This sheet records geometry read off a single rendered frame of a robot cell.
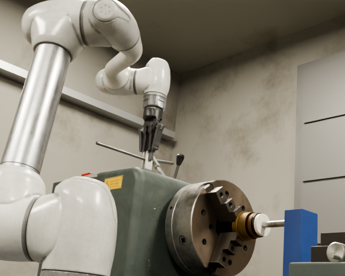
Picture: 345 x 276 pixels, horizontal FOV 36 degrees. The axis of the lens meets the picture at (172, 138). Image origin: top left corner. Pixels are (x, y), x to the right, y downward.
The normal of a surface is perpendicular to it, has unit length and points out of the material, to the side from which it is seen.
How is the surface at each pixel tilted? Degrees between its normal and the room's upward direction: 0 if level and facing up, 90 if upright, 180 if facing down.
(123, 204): 90
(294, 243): 90
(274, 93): 90
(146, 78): 96
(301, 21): 180
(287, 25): 180
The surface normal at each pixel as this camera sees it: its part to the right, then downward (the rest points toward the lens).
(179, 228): -0.75, -0.14
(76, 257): 0.11, -0.19
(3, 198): -0.07, -0.55
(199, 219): 0.66, -0.18
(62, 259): -0.25, -0.22
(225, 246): -0.66, -0.60
